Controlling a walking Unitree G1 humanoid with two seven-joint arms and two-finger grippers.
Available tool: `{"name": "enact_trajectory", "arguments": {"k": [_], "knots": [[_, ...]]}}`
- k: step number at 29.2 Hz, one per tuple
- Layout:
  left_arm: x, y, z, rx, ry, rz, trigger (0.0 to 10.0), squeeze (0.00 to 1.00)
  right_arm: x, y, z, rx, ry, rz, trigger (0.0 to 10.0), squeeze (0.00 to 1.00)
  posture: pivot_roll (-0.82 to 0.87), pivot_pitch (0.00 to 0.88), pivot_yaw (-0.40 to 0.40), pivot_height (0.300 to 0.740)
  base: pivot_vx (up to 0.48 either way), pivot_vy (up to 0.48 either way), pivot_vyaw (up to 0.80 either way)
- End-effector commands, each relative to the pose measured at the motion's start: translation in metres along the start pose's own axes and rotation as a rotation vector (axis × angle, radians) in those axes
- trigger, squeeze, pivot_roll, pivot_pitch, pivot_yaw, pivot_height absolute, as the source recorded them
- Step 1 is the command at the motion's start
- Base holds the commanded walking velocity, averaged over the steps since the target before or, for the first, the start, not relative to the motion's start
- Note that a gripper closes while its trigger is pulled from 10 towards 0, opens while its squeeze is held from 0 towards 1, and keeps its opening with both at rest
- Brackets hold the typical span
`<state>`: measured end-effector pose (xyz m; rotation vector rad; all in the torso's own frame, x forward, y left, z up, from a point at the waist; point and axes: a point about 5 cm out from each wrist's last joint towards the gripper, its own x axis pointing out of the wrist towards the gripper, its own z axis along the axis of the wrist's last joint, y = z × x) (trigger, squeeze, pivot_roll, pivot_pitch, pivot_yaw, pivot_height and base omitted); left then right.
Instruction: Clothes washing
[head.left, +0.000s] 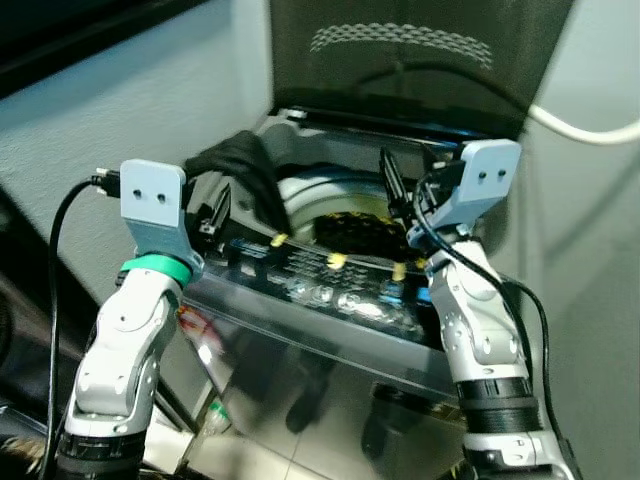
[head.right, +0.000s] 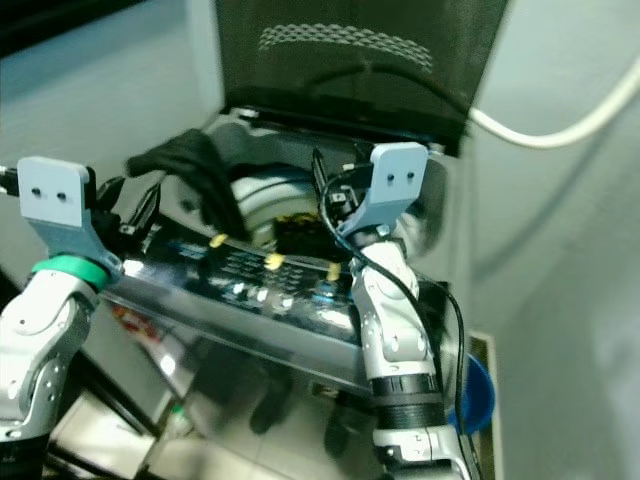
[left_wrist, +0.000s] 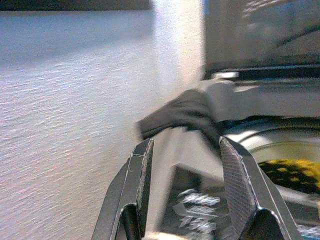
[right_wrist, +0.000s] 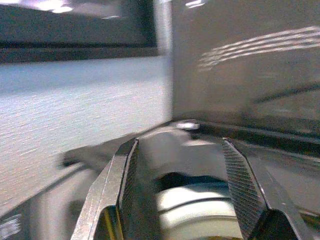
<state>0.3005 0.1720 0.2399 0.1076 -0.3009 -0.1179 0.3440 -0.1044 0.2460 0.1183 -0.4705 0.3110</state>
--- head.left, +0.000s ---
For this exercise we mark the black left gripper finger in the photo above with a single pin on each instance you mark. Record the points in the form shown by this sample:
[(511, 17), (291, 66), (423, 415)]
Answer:
[(221, 210)]

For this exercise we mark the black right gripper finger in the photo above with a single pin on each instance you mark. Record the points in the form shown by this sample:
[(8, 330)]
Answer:
[(391, 185)]

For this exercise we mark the black cloth garment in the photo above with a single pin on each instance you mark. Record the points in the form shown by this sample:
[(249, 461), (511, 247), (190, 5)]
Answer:
[(245, 165)]

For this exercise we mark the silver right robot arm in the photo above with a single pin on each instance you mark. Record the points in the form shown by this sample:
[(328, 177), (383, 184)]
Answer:
[(482, 320)]

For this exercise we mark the dark washing machine lid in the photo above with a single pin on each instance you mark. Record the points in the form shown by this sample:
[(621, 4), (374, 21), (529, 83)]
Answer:
[(420, 60)]

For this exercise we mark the yellow tape piece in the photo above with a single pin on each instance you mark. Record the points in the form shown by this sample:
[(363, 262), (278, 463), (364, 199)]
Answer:
[(398, 271), (279, 240), (337, 260)]

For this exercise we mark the red label sticker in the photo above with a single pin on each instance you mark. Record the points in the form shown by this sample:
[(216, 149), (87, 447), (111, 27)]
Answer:
[(196, 325)]

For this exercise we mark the black ledge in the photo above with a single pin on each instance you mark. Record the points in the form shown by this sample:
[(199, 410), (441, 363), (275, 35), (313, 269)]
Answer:
[(60, 40)]

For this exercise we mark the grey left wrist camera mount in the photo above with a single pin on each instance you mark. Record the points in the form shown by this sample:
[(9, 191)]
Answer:
[(152, 195)]

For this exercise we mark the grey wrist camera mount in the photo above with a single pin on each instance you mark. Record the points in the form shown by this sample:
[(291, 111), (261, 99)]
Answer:
[(485, 175), (152, 195)]

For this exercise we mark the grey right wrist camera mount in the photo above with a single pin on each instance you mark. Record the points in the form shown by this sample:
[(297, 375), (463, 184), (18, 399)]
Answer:
[(485, 175)]

